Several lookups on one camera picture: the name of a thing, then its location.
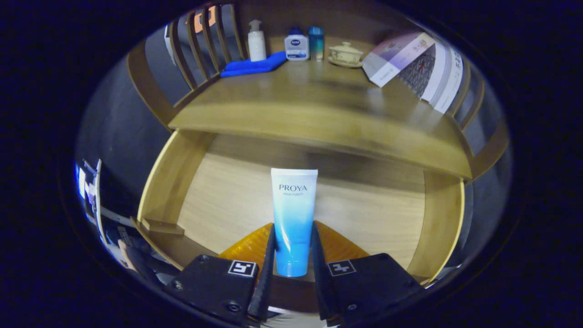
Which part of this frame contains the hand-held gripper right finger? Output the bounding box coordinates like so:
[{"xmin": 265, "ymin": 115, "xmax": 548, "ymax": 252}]
[{"xmin": 311, "ymin": 221, "xmax": 422, "ymax": 326}]

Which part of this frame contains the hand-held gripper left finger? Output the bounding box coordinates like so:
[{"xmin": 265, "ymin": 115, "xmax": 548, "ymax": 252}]
[{"xmin": 165, "ymin": 222, "xmax": 277, "ymax": 325}]

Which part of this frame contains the wooden drawer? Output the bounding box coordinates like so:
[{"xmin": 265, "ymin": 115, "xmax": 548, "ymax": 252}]
[{"xmin": 132, "ymin": 129, "xmax": 465, "ymax": 315}]

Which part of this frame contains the blue and white tube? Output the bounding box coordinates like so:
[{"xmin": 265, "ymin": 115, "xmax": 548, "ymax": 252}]
[{"xmin": 271, "ymin": 168, "xmax": 318, "ymax": 277}]

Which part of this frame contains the wooden countertop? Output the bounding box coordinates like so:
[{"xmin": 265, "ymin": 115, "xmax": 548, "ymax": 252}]
[{"xmin": 169, "ymin": 57, "xmax": 474, "ymax": 179}]

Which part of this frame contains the wooden cabinet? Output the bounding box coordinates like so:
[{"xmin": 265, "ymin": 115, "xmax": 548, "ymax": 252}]
[{"xmin": 127, "ymin": 2, "xmax": 510, "ymax": 180}]

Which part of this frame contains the blue folded cloth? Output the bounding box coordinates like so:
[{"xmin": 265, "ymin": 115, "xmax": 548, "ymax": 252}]
[{"xmin": 220, "ymin": 51, "xmax": 288, "ymax": 78}]

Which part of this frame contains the white book with patterned cover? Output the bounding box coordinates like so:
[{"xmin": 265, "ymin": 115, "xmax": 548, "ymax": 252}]
[{"xmin": 397, "ymin": 43, "xmax": 449, "ymax": 103}]

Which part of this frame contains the purple and white book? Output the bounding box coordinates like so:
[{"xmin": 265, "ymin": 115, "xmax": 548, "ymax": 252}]
[{"xmin": 362, "ymin": 32, "xmax": 435, "ymax": 88}]

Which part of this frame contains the beige lidded teacup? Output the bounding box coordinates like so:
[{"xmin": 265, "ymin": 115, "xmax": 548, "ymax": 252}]
[{"xmin": 328, "ymin": 41, "xmax": 365, "ymax": 69}]

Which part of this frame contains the white pump bottle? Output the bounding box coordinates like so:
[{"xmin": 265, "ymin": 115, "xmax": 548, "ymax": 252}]
[{"xmin": 247, "ymin": 19, "xmax": 267, "ymax": 62}]

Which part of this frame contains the teal bottle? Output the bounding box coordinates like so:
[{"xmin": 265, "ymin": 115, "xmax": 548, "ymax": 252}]
[{"xmin": 308, "ymin": 26, "xmax": 325, "ymax": 62}]

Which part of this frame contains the white bottle with blue cap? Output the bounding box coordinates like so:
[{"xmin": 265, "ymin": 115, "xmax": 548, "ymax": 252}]
[{"xmin": 284, "ymin": 26, "xmax": 310, "ymax": 62}]

